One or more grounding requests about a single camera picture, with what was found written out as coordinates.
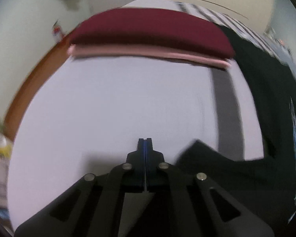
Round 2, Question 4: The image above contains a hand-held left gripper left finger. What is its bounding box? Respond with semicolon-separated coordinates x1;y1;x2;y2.
14;138;146;237

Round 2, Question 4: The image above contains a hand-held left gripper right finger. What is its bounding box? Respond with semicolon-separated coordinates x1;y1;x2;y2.
145;138;275;237

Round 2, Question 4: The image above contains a black t-shirt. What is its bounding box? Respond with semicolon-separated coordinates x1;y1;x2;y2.
174;26;296;225

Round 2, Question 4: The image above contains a striped star-print bed sheet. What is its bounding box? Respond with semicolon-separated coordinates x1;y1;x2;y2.
7;0;296;232

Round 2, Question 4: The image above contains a pink folded garment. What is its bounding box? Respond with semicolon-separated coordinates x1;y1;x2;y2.
68;44;232;70

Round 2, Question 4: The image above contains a maroon folded garment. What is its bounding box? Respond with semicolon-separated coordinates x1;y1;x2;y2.
69;8;236;57

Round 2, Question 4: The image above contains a white and yellow clutter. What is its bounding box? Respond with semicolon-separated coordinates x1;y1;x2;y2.
0;118;13;165

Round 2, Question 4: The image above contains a red fire extinguisher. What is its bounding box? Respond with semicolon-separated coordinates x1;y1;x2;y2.
52;20;64;43

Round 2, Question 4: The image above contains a white bedside table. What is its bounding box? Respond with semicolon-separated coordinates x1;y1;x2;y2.
263;27;288;48

